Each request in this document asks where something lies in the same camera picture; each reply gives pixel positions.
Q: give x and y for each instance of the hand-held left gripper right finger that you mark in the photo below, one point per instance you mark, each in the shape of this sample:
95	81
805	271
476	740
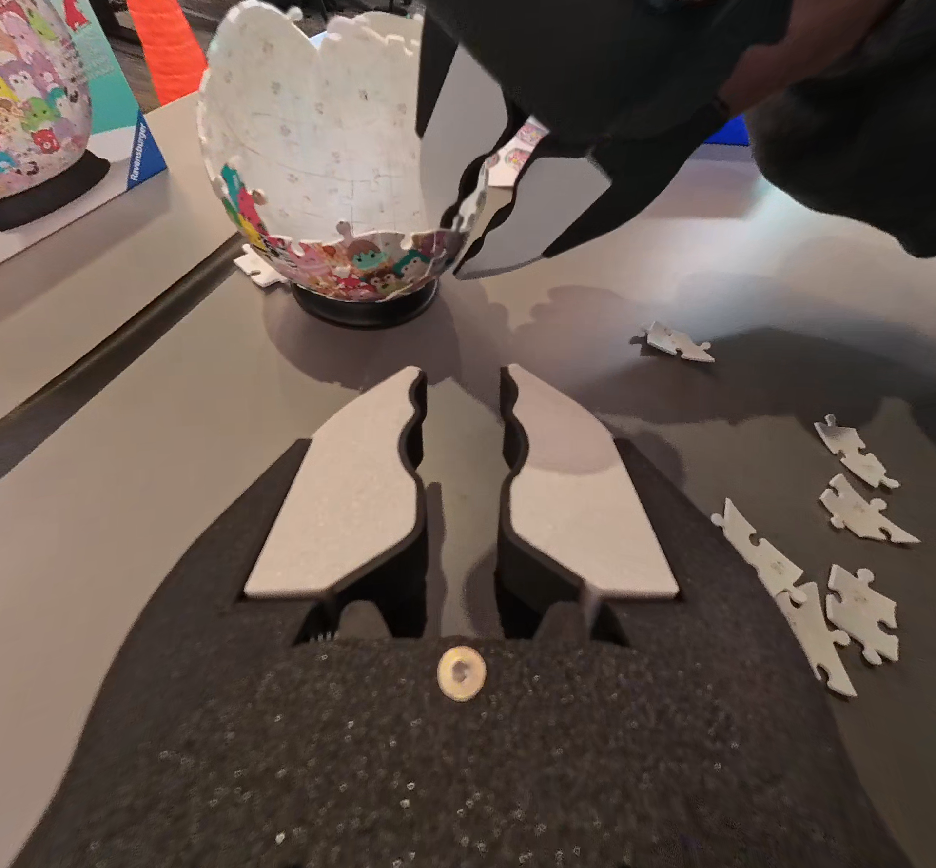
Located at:
585	517

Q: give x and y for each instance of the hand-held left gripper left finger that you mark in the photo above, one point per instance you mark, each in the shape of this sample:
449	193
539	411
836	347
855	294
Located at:
337	517

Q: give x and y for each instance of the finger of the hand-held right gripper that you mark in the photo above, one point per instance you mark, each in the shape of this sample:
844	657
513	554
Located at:
541	203
480	173

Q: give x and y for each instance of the colourful puzzle ball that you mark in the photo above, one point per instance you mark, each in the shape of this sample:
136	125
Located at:
307	122

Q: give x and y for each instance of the white puzzle leaflet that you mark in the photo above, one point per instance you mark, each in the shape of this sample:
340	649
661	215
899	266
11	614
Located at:
515	159

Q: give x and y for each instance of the black ball stand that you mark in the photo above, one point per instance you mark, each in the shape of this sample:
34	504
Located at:
366	312

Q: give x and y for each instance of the single white puzzle piece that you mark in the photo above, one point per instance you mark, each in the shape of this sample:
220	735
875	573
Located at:
259	268

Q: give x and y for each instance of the row of white puzzle pieces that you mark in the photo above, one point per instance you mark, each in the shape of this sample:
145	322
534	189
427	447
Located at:
863	612

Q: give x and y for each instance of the colourful puzzle box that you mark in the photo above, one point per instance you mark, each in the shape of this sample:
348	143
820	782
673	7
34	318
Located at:
59	93

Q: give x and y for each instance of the person's right hand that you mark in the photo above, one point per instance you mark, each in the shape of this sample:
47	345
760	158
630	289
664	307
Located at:
819	27

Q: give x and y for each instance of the blue plastic bin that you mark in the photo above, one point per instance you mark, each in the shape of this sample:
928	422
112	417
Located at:
729	131

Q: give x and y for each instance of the orange traffic cone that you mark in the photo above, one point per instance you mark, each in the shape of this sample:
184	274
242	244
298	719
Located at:
161	34

